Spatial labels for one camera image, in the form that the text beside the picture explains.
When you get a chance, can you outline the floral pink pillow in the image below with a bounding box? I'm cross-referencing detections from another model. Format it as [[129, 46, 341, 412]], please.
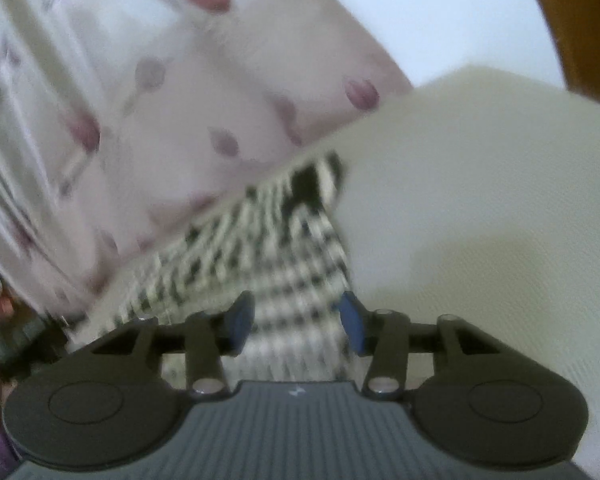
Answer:
[[0, 0, 417, 332]]

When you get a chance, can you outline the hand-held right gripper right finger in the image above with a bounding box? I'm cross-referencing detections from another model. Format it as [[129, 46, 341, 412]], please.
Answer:
[[339, 290, 507, 401]]

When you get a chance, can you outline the wooden headboard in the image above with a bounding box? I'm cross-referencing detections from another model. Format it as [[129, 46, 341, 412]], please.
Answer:
[[517, 0, 600, 111]]

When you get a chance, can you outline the black and cream striped knit sweater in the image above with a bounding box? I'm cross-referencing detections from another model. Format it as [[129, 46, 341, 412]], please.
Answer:
[[70, 151, 377, 392]]

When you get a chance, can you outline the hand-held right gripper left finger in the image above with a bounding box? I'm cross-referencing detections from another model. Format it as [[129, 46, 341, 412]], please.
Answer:
[[87, 290, 256, 401]]

